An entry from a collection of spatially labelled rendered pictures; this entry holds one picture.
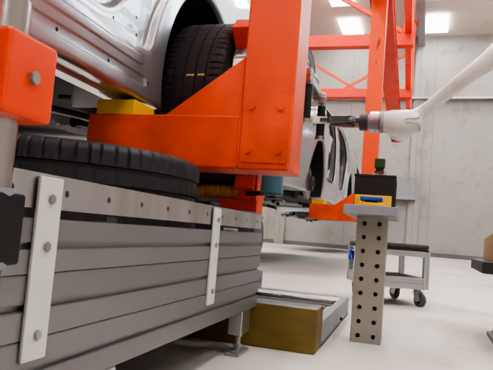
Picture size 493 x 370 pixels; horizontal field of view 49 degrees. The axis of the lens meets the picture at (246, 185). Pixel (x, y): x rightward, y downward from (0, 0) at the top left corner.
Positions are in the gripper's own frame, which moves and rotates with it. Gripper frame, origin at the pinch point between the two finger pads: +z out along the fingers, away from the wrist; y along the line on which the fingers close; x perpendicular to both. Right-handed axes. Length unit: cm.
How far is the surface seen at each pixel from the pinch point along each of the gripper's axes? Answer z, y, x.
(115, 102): 55, -75, -11
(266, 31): 5, -76, 11
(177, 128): 31, -76, -20
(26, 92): -3, -186, -37
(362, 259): -24, -40, -56
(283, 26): 0, -76, 12
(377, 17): 4, 344, 186
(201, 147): 23, -76, -25
